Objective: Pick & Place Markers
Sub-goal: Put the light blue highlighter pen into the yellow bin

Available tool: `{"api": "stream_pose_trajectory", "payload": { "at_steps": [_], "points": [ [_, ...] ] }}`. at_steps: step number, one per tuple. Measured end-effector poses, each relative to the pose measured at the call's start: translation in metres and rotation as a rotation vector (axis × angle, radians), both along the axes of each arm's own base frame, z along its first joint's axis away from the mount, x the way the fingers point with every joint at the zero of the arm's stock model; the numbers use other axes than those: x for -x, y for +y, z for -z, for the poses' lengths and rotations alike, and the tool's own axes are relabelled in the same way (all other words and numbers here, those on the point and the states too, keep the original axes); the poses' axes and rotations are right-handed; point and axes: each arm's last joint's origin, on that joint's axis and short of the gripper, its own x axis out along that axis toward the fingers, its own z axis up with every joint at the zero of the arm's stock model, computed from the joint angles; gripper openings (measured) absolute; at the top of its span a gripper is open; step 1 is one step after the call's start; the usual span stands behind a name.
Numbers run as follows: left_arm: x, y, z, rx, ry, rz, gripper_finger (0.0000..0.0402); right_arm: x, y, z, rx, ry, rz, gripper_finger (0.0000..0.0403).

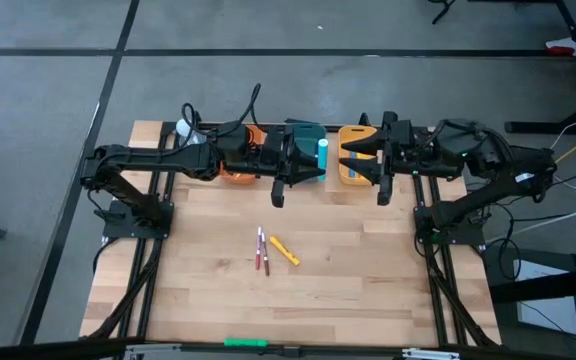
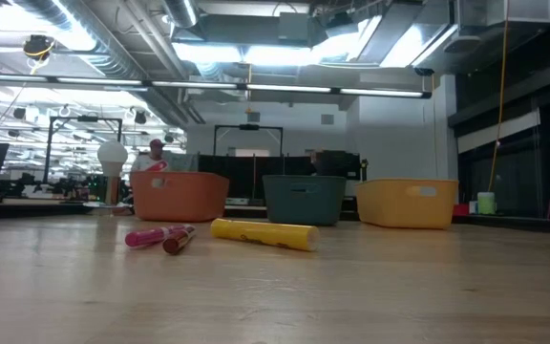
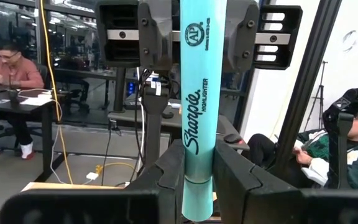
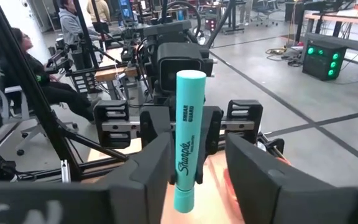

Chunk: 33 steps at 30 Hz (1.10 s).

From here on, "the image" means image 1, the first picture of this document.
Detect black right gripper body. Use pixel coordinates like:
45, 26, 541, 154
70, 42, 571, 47
377, 110, 419, 206

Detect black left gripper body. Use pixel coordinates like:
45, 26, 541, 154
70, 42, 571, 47
256, 128, 299, 209

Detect teal marker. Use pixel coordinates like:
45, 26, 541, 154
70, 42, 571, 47
317, 138, 330, 182

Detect yellow Sharpie highlighter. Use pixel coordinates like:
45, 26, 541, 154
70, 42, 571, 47
269, 235, 301, 267

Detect yellow plastic bin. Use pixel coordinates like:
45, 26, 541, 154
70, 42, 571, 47
337, 125, 380, 187

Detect teal plastic bin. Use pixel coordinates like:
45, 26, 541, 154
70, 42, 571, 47
287, 123, 328, 184

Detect orange plastic bin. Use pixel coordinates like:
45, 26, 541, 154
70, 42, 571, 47
219, 124, 267, 186

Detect brown thin marker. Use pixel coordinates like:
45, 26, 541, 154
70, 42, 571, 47
260, 231, 271, 278

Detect white globe on metal stand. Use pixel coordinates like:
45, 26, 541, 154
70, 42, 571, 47
175, 118, 204, 146

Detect black table base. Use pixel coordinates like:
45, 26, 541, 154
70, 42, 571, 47
505, 94, 576, 136

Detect black furniture leg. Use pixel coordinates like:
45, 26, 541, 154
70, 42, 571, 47
553, 0, 576, 31
427, 0, 458, 25

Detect green marker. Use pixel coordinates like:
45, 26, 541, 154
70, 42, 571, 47
224, 338, 270, 348

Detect person's white red shoe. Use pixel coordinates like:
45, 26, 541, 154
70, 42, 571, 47
545, 37, 576, 57

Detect black metal stand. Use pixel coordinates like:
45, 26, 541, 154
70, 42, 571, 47
482, 247, 576, 360

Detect white sheet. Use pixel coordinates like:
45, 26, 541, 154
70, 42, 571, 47
514, 258, 576, 336

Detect black rear frame rail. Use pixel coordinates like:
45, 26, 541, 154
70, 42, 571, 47
195, 119, 384, 132

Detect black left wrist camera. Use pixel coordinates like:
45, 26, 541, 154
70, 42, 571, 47
220, 123, 252, 151

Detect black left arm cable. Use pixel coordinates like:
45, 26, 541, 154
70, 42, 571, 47
181, 82, 263, 136

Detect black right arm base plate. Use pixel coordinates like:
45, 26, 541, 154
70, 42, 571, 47
414, 205, 486, 246

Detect black right frame rails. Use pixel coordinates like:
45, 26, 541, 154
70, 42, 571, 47
411, 172, 500, 347

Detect black frame rails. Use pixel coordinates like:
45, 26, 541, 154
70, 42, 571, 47
85, 121, 182, 342
411, 172, 500, 347

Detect black floor cable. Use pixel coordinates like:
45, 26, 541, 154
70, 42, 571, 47
510, 209, 576, 224

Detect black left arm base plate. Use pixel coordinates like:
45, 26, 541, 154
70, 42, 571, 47
102, 199, 175, 240

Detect black left frame rails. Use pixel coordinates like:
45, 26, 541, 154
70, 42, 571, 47
85, 121, 182, 342

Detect thick white cable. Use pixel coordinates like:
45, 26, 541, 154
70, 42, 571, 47
485, 197, 576, 245

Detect silver metal bracket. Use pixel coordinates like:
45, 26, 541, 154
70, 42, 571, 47
400, 347, 462, 360
124, 343, 183, 360

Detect black front frame bar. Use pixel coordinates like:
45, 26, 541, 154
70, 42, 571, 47
0, 337, 576, 360

